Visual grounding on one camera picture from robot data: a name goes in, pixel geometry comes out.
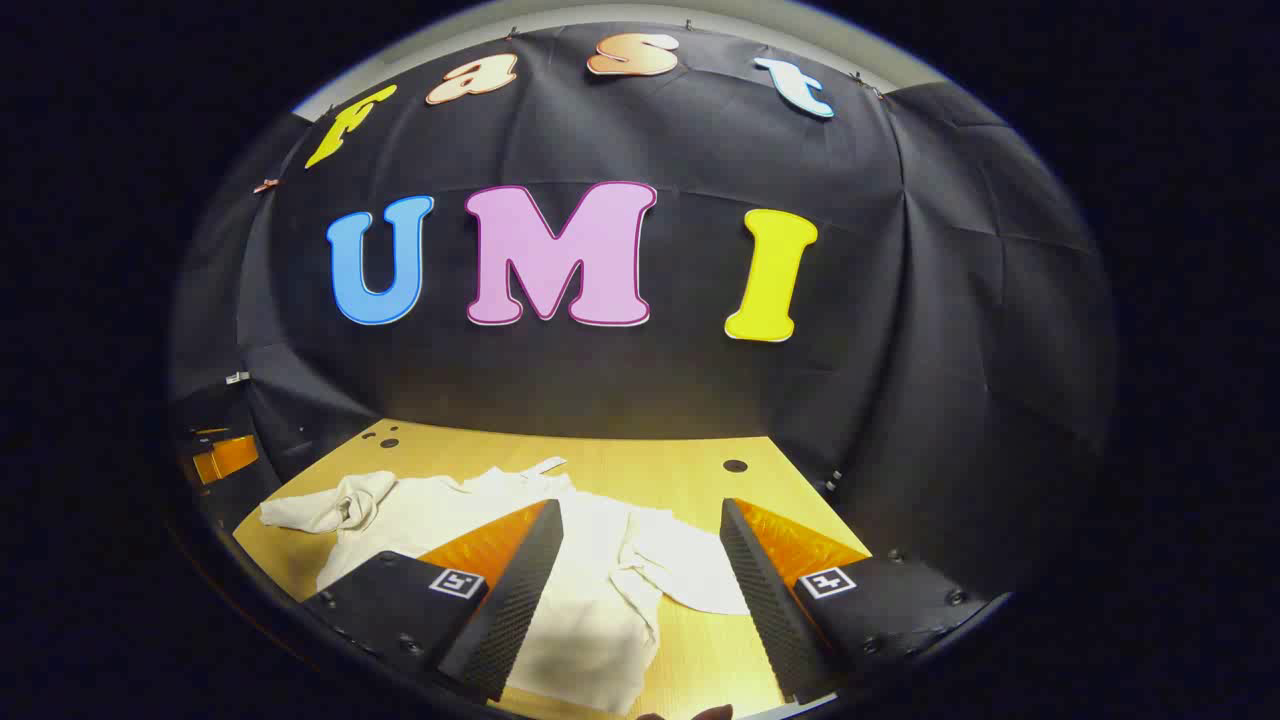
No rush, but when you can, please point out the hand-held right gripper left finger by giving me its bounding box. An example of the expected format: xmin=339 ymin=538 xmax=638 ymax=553
xmin=302 ymin=498 xmax=567 ymax=703

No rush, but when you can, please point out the black backdrop cloth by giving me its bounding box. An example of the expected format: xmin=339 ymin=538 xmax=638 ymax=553
xmin=170 ymin=22 xmax=1116 ymax=601

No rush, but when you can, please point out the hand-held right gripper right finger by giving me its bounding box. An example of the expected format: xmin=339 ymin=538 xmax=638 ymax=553
xmin=718 ymin=497 xmax=991 ymax=706

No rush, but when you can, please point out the cream zip-neck sweater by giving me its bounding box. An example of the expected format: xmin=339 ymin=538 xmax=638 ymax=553
xmin=260 ymin=457 xmax=751 ymax=717

